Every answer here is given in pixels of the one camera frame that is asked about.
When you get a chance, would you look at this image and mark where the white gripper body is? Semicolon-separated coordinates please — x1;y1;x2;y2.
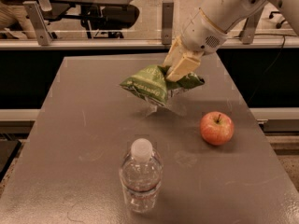
180;11;227;54

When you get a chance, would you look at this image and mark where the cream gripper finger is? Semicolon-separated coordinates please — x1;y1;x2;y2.
163;36;184;67
165;52;203;82

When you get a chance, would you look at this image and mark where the green jalapeno chip bag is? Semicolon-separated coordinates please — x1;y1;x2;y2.
120;64;205;116

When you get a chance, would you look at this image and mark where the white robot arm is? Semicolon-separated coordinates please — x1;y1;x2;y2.
163;0;299;82

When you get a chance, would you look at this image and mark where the clear plastic water bottle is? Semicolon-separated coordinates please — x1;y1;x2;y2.
119;138;164;213

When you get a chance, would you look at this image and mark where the red apple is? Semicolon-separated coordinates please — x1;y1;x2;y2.
199;111;235;146

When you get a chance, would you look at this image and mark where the black chair base right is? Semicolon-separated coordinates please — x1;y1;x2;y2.
268;11;287;29

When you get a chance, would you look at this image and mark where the black office chair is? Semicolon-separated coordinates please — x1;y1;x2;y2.
80;5;139;38

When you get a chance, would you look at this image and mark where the person in striped shirt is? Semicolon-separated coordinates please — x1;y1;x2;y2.
0;0;36;39

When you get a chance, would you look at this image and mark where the middle metal glass bracket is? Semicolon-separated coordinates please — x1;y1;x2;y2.
161;1;174;45

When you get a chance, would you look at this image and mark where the metal glass bracket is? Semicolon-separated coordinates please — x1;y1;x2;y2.
23;1;52;46
161;1;174;45
239;8;263;45

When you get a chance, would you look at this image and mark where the right metal glass bracket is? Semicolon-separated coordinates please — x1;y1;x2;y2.
239;8;263;45

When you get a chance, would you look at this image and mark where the black cable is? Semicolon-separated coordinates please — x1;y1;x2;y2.
246;32;297;105

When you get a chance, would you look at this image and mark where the left metal glass bracket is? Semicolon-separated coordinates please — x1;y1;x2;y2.
23;1;52;46

